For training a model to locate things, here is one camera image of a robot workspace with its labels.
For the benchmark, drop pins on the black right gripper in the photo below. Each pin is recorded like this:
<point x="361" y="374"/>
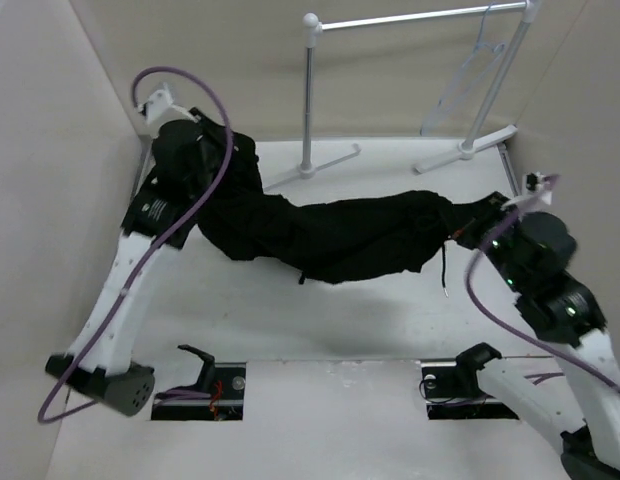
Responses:
<point x="491" y="208"/>

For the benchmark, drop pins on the black trousers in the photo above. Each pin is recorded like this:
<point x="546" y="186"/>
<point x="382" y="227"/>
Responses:
<point x="342" y="241"/>

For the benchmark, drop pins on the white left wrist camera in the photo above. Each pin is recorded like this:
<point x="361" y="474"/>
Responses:
<point x="160" y="103"/>

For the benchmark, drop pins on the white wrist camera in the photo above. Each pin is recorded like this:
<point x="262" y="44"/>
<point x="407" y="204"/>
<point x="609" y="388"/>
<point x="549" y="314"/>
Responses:
<point x="160" y="103"/>
<point x="537" y="192"/>

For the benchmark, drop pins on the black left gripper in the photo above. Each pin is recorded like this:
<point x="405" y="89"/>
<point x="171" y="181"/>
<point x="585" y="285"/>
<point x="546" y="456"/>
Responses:
<point x="218" y="132"/>

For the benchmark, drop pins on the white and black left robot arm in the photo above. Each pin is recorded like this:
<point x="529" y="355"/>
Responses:
<point x="190" y="157"/>

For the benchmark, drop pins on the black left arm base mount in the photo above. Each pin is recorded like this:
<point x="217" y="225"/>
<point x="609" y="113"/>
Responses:
<point x="216" y="395"/>

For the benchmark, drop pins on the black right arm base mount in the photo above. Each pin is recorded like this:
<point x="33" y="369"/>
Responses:
<point x="447" y="398"/>

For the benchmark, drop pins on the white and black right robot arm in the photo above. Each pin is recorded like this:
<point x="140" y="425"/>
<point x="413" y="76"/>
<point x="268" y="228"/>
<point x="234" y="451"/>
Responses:
<point x="531" y="251"/>

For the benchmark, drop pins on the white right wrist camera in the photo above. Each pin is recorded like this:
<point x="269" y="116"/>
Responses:
<point x="537" y="192"/>

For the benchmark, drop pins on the white metal clothes rack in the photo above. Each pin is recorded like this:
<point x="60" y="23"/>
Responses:
<point x="380" y="76"/>

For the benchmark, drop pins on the pale blue clothes hanger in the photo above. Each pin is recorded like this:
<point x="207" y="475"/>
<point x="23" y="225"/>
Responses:
<point x="483" y="58"/>

